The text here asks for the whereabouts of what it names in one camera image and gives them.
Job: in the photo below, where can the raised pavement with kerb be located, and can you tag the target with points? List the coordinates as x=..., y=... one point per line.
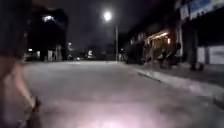
x=190, y=78

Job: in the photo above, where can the grey asphalt road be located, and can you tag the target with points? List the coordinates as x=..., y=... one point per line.
x=100, y=90

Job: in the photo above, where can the building with lit shopfronts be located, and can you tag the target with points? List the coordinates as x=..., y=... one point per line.
x=186, y=33

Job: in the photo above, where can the street lamp pole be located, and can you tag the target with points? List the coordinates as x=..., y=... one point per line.
x=116, y=43

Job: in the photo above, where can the dark building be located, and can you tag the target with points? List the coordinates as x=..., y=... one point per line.
x=45, y=36

